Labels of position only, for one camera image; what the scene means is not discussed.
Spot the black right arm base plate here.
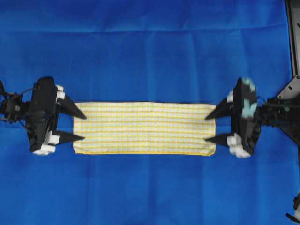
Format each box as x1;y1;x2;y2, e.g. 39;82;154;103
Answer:
278;0;300;145

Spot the yellow checked towel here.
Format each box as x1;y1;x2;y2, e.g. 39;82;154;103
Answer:
73;102;216;156

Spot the black clamp at corner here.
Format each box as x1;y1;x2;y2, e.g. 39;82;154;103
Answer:
285;194;300;224

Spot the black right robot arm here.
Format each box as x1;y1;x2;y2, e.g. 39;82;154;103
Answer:
205;75;300;158

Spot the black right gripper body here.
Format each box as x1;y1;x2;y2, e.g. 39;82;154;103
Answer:
233;77;261;155

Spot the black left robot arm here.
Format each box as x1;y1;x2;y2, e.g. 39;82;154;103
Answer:
0;76;87;156

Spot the blue table cloth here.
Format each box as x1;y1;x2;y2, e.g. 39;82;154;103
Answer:
0;0;300;225

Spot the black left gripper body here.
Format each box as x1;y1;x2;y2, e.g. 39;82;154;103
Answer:
27;76;58;152

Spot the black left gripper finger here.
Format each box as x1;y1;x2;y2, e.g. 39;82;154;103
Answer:
32;130;85;156
56;85;87;119

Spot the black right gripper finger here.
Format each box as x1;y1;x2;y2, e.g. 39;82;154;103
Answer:
205;90;233;120
205;133;251;158

